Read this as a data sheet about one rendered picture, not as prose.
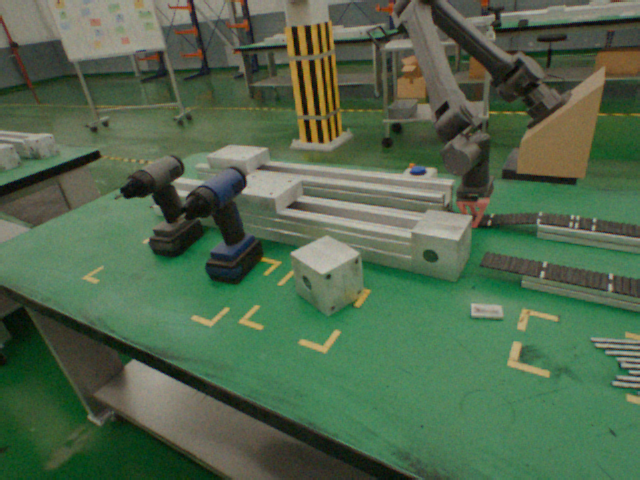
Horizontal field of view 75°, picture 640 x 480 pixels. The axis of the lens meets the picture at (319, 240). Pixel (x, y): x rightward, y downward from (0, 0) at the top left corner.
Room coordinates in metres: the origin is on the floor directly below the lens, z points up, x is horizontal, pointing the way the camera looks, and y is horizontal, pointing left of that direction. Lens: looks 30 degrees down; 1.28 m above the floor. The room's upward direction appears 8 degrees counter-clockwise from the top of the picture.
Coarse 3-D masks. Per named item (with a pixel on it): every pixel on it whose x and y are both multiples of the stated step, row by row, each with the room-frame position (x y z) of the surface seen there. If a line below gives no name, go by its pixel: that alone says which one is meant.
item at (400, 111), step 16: (368, 32) 3.84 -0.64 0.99; (384, 32) 4.29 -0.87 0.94; (384, 48) 3.78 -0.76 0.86; (400, 48) 3.73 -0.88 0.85; (384, 64) 3.79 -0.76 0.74; (384, 80) 3.79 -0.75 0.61; (384, 96) 3.79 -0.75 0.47; (384, 112) 3.79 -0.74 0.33; (400, 112) 3.76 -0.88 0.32; (416, 112) 3.90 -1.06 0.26; (480, 112) 3.61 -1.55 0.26; (384, 128) 3.80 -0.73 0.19; (400, 128) 4.24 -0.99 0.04; (480, 128) 3.94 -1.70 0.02; (384, 144) 3.80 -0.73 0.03
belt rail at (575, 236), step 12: (540, 228) 0.75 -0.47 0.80; (552, 228) 0.73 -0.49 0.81; (564, 228) 0.72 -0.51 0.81; (564, 240) 0.72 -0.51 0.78; (576, 240) 0.71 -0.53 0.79; (588, 240) 0.70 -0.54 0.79; (600, 240) 0.69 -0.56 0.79; (612, 240) 0.67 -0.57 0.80; (624, 240) 0.66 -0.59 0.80; (636, 240) 0.65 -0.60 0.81; (636, 252) 0.65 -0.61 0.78
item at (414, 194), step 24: (264, 168) 1.23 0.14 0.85; (288, 168) 1.18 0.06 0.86; (312, 168) 1.14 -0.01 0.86; (336, 168) 1.11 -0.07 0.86; (312, 192) 1.05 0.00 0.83; (336, 192) 1.00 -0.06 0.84; (360, 192) 0.97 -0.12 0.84; (384, 192) 0.92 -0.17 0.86; (408, 192) 0.89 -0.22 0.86; (432, 192) 0.87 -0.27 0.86
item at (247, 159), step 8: (216, 152) 1.29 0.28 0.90; (224, 152) 1.27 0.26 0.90; (232, 152) 1.26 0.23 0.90; (240, 152) 1.25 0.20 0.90; (248, 152) 1.24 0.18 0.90; (256, 152) 1.23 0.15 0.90; (264, 152) 1.24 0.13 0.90; (208, 160) 1.26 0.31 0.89; (216, 160) 1.24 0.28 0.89; (224, 160) 1.22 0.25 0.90; (232, 160) 1.20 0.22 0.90; (240, 160) 1.18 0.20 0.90; (248, 160) 1.18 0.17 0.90; (256, 160) 1.21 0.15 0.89; (264, 160) 1.24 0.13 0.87; (216, 168) 1.24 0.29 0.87; (224, 168) 1.22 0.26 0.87; (240, 168) 1.18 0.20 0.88; (248, 168) 1.17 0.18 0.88; (256, 168) 1.21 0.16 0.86
